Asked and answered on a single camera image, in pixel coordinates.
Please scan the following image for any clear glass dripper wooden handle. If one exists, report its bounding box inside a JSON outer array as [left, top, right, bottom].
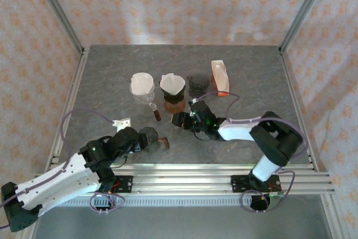
[[129, 73, 162, 123]]

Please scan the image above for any white slotted cable duct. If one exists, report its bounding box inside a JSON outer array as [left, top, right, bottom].
[[60, 195, 252, 208]]

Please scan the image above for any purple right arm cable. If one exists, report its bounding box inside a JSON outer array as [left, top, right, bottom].
[[192, 91, 308, 203]]

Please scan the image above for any white paper coffee filter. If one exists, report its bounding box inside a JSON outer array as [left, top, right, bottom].
[[159, 73, 186, 96], [130, 72, 155, 97]]

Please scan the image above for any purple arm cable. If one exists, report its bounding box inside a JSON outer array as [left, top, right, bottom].
[[192, 91, 308, 203], [0, 110, 115, 230]]

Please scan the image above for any orange transparent dripper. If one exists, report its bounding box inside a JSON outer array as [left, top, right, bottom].
[[164, 99, 187, 114]]

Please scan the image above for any dark green dripper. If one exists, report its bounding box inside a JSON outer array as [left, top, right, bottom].
[[163, 87, 186, 105]]

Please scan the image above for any aluminium side rail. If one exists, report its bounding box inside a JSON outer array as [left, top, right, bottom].
[[44, 48, 90, 167], [279, 50, 319, 171]]

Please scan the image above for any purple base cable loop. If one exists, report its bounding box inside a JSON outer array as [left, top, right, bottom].
[[89, 190, 126, 214], [241, 189, 280, 213]]

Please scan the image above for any white orange filter box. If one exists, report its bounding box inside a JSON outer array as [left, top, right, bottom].
[[210, 59, 230, 97]]

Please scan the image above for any grey faceted dripper wooden handle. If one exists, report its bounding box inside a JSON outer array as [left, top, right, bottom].
[[138, 126, 171, 154]]

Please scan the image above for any aluminium lower frame rail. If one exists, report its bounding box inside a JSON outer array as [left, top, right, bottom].
[[320, 194, 349, 239]]

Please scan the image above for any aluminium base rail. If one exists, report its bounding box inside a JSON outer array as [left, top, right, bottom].
[[35, 162, 336, 195]]

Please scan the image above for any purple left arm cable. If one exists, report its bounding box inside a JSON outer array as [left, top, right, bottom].
[[0, 110, 115, 230]]

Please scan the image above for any aluminium frame post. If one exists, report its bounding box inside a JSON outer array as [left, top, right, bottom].
[[279, 0, 333, 54], [30, 0, 86, 55]]

